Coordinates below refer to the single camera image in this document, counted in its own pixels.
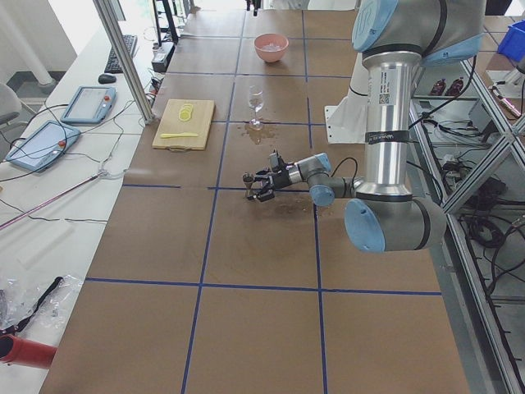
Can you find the aluminium frame post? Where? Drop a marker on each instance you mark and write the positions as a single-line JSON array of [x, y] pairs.
[[111, 25]]

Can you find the crumpled clear plastic bag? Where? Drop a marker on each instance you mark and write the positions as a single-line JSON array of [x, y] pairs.
[[46, 304]]

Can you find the blue teach pendant far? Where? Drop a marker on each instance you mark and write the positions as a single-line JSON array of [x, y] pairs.
[[90, 105]]

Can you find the steel double jigger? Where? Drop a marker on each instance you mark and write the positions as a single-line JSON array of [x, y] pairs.
[[248, 183]]

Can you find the black computer mouse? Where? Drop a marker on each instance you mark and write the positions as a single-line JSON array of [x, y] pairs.
[[105, 79]]

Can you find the blue teach pendant near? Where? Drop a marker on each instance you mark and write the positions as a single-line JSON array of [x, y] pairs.
[[43, 147]]

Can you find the blue teach pendant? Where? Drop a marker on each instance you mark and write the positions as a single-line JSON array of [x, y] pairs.
[[43, 147], [90, 105]]

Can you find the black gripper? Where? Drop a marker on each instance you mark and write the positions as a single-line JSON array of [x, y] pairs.
[[281, 179]]

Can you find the yellow plastic knife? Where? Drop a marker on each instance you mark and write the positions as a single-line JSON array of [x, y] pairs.
[[179, 135]]

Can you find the bamboo cutting board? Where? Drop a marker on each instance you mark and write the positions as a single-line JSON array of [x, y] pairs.
[[200, 123]]

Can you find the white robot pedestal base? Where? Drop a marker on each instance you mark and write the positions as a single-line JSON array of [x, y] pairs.
[[346, 122]]

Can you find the pink bowl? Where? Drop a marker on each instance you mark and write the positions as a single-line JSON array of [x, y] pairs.
[[267, 38]]

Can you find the pile of ice cubes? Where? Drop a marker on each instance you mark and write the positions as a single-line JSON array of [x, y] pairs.
[[271, 47]]

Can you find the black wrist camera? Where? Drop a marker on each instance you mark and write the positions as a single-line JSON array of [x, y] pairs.
[[276, 162]]

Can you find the blue storage bin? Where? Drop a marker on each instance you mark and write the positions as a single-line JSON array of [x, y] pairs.
[[513, 43]]

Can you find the red cylinder bottle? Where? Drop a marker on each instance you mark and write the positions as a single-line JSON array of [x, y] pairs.
[[20, 351]]

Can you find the clear wine glass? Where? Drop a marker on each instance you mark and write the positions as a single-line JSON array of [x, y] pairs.
[[256, 104]]

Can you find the black box device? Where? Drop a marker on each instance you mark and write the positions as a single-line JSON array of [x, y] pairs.
[[162, 57]]

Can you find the pink metal rod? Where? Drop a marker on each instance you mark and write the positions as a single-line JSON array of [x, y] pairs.
[[47, 202]]

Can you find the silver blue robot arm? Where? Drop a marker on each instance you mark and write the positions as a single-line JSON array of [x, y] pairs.
[[394, 38]]

